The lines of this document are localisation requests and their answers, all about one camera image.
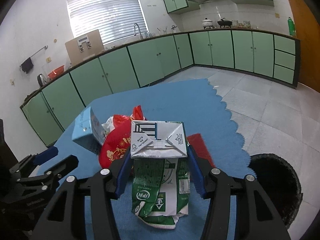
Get blue milk carton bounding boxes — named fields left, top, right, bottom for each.
left=72, top=107, right=106, bottom=155

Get red paper cup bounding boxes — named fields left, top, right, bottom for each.
left=99, top=105, right=146, bottom=168

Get white plastic bag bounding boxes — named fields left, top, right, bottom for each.
left=102, top=116, right=115, bottom=138

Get green white milk carton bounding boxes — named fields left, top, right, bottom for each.
left=130, top=120, right=190, bottom=230

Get red scouring sponge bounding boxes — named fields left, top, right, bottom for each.
left=187, top=133, right=215, bottom=167

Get black trash bin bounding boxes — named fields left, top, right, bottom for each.
left=249, top=153, right=303, bottom=229

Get kitchen faucet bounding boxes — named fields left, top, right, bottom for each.
left=133, top=23, right=143, bottom=40

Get green lower kitchen cabinets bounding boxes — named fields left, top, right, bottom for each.
left=21, top=28, right=300, bottom=146

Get red plastic basin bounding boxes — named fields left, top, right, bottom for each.
left=48, top=65, right=65, bottom=80

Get dark hanging towel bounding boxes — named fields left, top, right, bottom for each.
left=20, top=57, right=34, bottom=74

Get blue tablecloth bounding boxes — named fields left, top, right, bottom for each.
left=36, top=78, right=256, bottom=240

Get cardboard box on counter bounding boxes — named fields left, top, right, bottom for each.
left=65, top=29, right=105, bottom=66

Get window blinds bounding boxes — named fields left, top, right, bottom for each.
left=66, top=0, right=149, bottom=44

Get white cooking pot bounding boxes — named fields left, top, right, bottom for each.
left=202, top=18, right=214, bottom=29

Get green bottle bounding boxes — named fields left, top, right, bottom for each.
left=287, top=17, right=296, bottom=37

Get black wok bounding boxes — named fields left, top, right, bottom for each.
left=217, top=18, right=233, bottom=28

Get brown wooden door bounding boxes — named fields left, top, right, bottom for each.
left=289, top=0, right=319, bottom=92

